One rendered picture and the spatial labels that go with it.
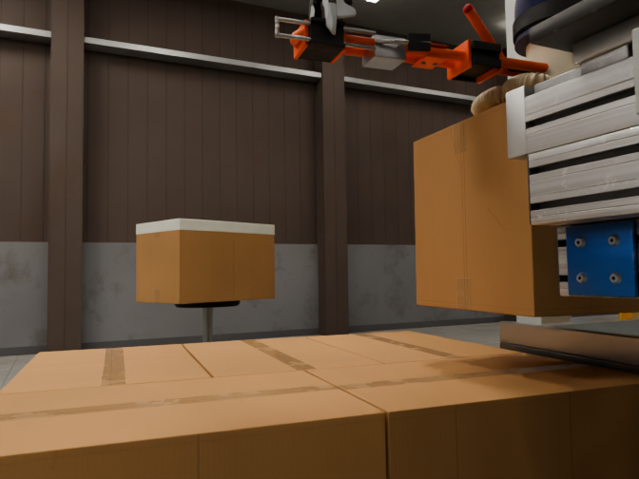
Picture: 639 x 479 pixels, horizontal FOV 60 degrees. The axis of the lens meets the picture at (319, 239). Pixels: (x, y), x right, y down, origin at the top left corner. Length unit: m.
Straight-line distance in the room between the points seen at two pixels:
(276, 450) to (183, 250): 1.92
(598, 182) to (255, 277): 2.40
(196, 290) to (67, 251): 3.34
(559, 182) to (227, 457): 0.56
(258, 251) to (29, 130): 3.82
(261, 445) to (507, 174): 0.65
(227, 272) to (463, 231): 1.80
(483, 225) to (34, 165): 5.48
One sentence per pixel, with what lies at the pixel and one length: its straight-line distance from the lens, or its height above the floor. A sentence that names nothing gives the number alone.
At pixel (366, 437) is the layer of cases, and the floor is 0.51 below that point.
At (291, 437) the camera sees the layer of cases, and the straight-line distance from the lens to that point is 0.84.
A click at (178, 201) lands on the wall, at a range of 6.30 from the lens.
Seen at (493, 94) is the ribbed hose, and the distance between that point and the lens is 1.32.
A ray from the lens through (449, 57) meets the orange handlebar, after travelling 1.22.
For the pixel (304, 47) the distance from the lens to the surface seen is 1.09.
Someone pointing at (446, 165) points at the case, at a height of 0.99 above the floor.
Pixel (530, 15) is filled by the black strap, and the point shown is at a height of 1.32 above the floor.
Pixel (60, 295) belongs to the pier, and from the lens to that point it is 5.92.
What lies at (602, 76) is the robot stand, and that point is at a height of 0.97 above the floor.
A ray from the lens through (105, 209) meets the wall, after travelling 6.20.
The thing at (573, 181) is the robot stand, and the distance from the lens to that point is 0.70.
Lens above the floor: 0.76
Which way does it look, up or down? 3 degrees up
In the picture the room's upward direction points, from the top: 1 degrees counter-clockwise
